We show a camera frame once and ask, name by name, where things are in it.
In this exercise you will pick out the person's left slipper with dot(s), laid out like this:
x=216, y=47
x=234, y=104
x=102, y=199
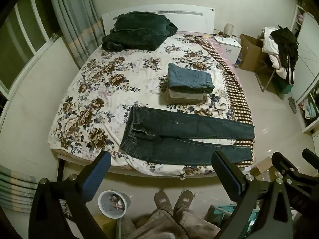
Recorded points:
x=163, y=201

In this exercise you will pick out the folded blue jeans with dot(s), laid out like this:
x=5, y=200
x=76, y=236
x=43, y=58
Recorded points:
x=189, y=77

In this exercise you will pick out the grey slipper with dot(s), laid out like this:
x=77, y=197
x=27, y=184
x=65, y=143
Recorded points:
x=292, y=104

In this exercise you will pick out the white jar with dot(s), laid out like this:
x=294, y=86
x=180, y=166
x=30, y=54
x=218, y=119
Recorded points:
x=228, y=29

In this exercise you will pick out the black garment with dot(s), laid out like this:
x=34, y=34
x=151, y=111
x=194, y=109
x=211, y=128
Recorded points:
x=286, y=42

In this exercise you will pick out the window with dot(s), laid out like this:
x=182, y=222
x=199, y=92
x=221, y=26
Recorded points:
x=22, y=37

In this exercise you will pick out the metal frame chair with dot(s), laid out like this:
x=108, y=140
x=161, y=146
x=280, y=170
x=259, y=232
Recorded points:
x=264, y=77

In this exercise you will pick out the small cardboard box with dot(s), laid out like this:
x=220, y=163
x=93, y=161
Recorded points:
x=264, y=165

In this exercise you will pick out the pile of white clothes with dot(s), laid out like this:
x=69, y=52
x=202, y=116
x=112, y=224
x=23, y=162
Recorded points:
x=268, y=42

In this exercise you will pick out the yellow box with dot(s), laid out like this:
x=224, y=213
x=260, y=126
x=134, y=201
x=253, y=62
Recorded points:
x=104, y=225

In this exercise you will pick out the white nightstand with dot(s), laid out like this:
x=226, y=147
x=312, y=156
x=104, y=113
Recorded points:
x=231, y=47

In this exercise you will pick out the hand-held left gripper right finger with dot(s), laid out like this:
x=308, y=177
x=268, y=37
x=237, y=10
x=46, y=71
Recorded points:
x=228, y=176

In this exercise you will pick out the grey green curtain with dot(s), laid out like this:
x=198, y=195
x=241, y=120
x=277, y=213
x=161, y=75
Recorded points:
x=72, y=17

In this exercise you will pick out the person's legs in beige robe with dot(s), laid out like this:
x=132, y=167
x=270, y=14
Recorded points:
x=169, y=225

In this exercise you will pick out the white wardrobe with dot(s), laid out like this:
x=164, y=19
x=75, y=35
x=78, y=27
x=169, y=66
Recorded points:
x=307, y=54

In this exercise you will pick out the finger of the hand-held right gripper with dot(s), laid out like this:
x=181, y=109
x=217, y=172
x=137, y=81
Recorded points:
x=311, y=157
x=286, y=166

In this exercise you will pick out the floral bedsheet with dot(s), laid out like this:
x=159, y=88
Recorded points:
x=99, y=84

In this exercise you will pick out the person's slipper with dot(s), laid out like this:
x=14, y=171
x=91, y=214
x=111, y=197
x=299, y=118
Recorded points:
x=183, y=200
x=163, y=201

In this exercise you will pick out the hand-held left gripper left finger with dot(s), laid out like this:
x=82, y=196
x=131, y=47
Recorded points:
x=98, y=176

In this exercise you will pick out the teal plastic rack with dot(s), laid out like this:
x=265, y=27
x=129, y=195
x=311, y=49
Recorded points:
x=224, y=215

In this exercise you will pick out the large cardboard box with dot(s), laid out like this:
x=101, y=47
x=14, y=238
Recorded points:
x=250, y=52

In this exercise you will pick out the brown checkered blanket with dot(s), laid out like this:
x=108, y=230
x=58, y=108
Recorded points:
x=236, y=92

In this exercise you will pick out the striped folded cloth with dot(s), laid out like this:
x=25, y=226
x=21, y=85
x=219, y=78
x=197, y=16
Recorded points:
x=17, y=189

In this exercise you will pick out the person's right slipper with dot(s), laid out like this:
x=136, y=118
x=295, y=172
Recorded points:
x=183, y=200

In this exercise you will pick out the plastic bottle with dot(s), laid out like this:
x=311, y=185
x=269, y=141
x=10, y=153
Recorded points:
x=239, y=60

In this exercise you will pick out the folded beige pants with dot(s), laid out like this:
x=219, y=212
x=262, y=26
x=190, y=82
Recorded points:
x=184, y=97

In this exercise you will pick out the dark denim pants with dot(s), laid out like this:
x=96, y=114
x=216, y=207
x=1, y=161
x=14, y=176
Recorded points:
x=174, y=129

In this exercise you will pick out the white bed headboard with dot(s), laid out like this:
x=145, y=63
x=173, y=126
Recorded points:
x=189, y=20

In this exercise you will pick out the white trash bin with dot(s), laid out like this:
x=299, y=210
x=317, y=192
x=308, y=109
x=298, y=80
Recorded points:
x=112, y=210

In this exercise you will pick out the dark green blanket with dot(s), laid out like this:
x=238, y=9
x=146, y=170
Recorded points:
x=139, y=29

